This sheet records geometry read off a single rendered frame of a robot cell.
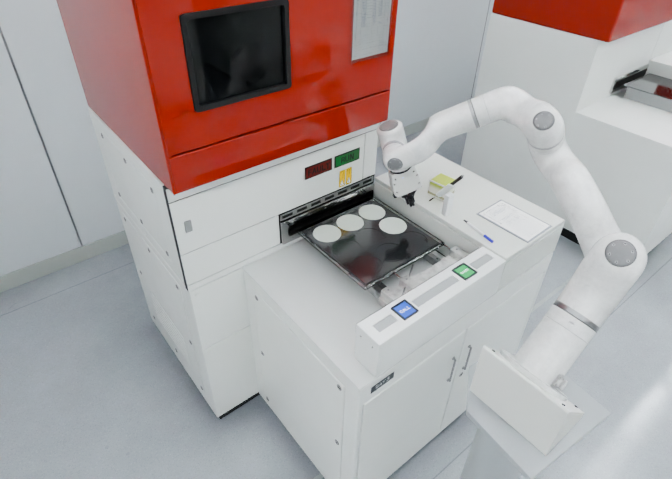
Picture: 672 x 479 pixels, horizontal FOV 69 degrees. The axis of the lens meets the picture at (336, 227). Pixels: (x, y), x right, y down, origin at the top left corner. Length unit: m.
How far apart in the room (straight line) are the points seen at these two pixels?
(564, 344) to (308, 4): 1.09
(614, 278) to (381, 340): 0.58
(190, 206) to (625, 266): 1.15
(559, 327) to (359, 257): 0.66
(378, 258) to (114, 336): 1.59
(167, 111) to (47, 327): 1.89
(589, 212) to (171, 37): 1.12
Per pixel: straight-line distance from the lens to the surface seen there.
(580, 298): 1.36
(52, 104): 2.88
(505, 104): 1.54
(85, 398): 2.60
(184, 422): 2.38
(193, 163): 1.39
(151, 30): 1.25
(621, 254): 1.32
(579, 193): 1.42
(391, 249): 1.70
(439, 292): 1.49
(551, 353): 1.36
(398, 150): 1.51
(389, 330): 1.35
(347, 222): 1.80
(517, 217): 1.85
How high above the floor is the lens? 1.97
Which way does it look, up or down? 37 degrees down
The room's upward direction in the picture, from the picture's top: 1 degrees clockwise
